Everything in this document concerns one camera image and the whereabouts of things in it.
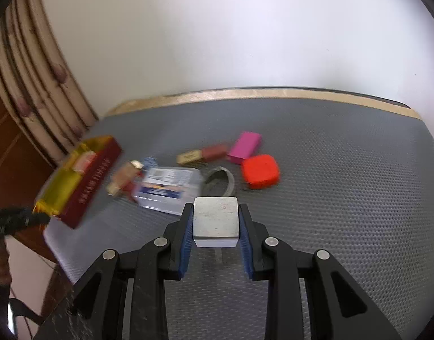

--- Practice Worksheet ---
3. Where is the silver metal block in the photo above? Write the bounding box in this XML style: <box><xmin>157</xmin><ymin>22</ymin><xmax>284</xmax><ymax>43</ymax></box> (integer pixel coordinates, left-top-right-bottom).
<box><xmin>192</xmin><ymin>196</ymin><xmax>240</xmax><ymax>249</ymax></box>

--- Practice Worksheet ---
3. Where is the small brown and gold box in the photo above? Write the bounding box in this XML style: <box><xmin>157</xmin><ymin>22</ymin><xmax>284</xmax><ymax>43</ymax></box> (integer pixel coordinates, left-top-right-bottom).
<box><xmin>108</xmin><ymin>160</ymin><xmax>145</xmax><ymax>196</ymax></box>

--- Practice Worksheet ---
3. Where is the pink rectangular box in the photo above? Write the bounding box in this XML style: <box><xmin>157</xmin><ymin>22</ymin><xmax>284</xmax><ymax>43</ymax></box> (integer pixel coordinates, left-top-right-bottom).
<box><xmin>226</xmin><ymin>132</ymin><xmax>263</xmax><ymax>165</ymax></box>

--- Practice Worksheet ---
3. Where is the red square case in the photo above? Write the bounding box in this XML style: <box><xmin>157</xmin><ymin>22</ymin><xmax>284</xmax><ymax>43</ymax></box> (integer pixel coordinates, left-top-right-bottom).
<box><xmin>241</xmin><ymin>154</ymin><xmax>281</xmax><ymax>190</ymax></box>

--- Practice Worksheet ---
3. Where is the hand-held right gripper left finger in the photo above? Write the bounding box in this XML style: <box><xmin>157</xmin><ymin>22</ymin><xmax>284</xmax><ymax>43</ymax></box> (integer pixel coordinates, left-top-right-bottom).
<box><xmin>73</xmin><ymin>203</ymin><xmax>195</xmax><ymax>340</ymax></box>

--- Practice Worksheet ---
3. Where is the floral striped curtain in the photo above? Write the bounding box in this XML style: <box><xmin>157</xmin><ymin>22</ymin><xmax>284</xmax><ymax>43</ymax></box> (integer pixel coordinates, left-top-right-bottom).
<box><xmin>0</xmin><ymin>0</ymin><xmax>99</xmax><ymax>169</ymax></box>

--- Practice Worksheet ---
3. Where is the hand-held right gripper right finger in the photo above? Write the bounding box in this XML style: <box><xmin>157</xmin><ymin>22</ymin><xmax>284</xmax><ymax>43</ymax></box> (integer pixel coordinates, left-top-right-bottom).
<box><xmin>238</xmin><ymin>203</ymin><xmax>403</xmax><ymax>340</ymax></box>

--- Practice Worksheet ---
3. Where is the brown and gold lipstick box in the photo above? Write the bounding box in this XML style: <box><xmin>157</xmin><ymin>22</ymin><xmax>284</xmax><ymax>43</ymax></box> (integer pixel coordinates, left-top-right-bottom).
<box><xmin>176</xmin><ymin>144</ymin><xmax>229</xmax><ymax>165</ymax></box>

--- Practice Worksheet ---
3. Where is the brown wooden cabinet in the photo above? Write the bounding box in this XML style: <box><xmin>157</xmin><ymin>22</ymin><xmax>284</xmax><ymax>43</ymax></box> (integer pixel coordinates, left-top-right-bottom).
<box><xmin>0</xmin><ymin>74</ymin><xmax>60</xmax><ymax>261</ymax></box>

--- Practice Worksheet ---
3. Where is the clear plastic card case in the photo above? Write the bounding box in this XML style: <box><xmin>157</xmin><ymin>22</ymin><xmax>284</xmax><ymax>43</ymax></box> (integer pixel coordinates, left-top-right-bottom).
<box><xmin>131</xmin><ymin>166</ymin><xmax>204</xmax><ymax>217</ymax></box>

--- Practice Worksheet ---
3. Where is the grey mesh mat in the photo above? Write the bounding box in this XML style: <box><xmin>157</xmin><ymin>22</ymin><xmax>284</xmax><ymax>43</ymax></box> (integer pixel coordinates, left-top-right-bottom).
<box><xmin>43</xmin><ymin>97</ymin><xmax>434</xmax><ymax>340</ymax></box>

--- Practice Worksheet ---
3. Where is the red box with gold lining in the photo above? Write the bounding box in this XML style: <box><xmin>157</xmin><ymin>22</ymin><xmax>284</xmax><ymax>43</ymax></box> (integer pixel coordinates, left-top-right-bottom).
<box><xmin>33</xmin><ymin>135</ymin><xmax>123</xmax><ymax>229</ymax></box>

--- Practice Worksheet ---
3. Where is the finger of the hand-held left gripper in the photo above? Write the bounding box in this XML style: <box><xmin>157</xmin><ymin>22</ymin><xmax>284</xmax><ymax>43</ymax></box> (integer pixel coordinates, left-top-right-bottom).
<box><xmin>0</xmin><ymin>207</ymin><xmax>50</xmax><ymax>238</ymax></box>

